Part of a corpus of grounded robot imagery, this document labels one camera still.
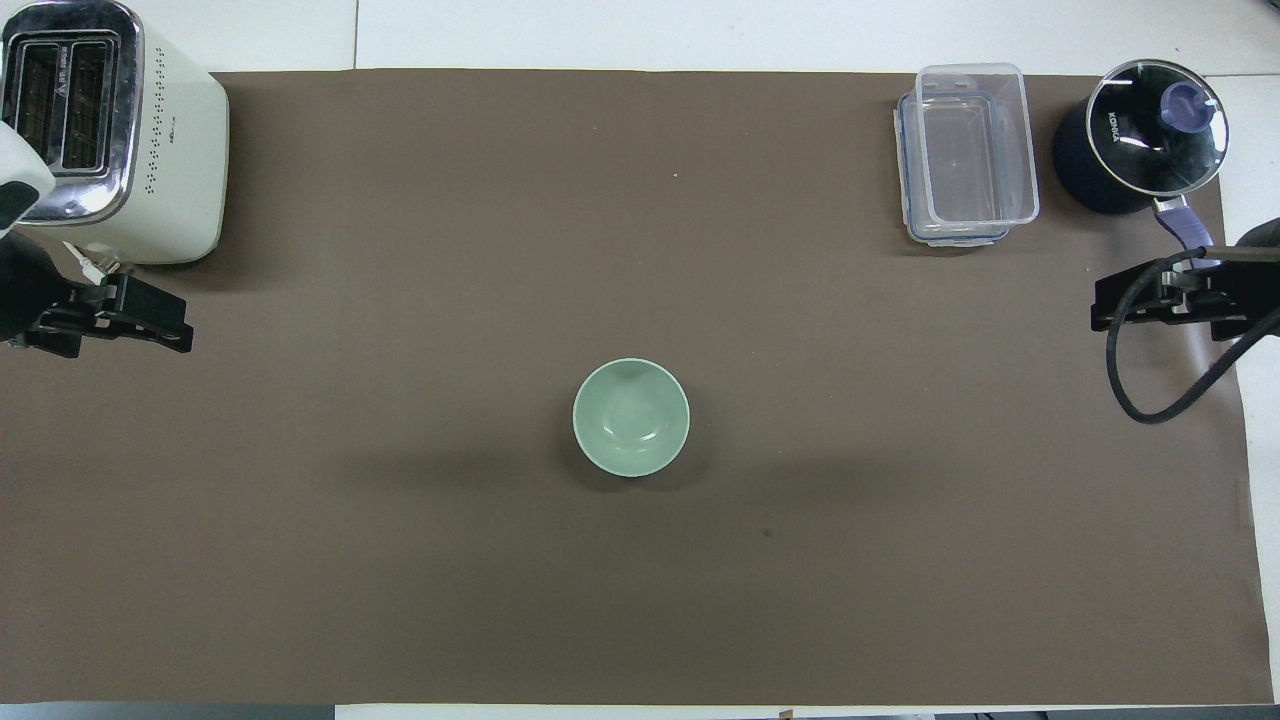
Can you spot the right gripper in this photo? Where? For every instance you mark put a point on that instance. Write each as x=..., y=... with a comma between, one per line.
x=1255, y=290

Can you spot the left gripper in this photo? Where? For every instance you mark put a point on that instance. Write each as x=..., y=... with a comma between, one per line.
x=30, y=285

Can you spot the green bowl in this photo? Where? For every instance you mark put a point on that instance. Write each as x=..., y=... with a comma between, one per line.
x=631, y=417

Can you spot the cream toaster with chrome top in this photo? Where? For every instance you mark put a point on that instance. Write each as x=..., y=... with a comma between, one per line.
x=180, y=160

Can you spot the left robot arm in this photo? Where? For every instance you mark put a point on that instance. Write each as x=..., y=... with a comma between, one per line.
x=25, y=160

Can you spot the blue-rimmed clear plastic container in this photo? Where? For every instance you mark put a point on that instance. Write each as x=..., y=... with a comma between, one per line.
x=905, y=190

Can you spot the glass lid with purple knob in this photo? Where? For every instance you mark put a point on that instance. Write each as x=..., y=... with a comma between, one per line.
x=1150, y=130

